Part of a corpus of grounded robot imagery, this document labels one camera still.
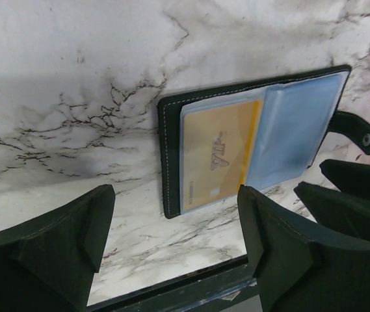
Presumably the black leather card holder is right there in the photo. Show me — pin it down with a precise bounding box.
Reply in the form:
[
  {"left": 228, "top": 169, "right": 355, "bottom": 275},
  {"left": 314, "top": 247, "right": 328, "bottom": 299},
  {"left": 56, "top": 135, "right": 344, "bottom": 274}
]
[{"left": 157, "top": 64, "right": 370, "bottom": 219}]

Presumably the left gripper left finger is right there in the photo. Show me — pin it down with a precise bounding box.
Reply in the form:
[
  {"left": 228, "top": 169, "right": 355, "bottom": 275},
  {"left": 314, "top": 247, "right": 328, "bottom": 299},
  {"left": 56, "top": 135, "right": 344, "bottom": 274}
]
[{"left": 0, "top": 185, "right": 115, "bottom": 311}]

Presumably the orange credit card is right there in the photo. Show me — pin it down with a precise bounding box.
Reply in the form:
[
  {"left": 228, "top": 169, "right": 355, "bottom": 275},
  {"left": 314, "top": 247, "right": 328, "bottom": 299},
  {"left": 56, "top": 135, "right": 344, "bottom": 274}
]
[{"left": 181, "top": 99, "right": 263, "bottom": 213}]

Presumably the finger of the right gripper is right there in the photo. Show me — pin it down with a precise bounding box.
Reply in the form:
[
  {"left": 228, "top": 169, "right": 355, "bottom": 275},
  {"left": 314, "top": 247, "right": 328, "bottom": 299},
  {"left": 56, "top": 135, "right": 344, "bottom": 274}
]
[
  {"left": 293, "top": 182, "right": 370, "bottom": 252},
  {"left": 319, "top": 159, "right": 370, "bottom": 200}
]

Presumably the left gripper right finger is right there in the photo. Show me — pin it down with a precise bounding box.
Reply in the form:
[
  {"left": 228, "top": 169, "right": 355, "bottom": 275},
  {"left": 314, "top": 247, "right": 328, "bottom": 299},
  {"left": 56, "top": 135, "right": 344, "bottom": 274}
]
[{"left": 237, "top": 186, "right": 370, "bottom": 311}]

